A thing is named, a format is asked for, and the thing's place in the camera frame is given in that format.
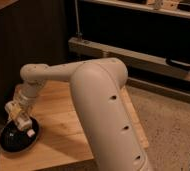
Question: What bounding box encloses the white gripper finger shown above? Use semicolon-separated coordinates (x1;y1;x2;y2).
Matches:
24;107;32;121
5;101;19;120

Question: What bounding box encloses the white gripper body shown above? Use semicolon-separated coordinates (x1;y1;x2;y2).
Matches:
13;91;35;110

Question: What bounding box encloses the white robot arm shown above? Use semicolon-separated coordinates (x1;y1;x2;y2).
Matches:
5;58;153;171

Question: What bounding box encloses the black handle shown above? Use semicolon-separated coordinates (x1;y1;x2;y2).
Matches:
165;58;190;71

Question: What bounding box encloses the upper wooden shelf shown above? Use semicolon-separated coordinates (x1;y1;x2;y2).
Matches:
83;0;190;19

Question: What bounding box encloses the metal vertical pole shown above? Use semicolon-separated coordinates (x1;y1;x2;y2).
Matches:
74;0;82;41

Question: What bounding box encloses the wooden table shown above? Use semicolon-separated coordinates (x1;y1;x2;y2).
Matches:
0;79;150;171

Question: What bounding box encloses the wooden beam rail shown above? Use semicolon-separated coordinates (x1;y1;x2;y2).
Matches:
68;37;190;82

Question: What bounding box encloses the small white bottle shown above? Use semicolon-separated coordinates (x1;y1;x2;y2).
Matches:
14;113;35;137

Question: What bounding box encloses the black ceramic bowl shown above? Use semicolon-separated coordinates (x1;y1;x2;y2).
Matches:
0;117;40;153

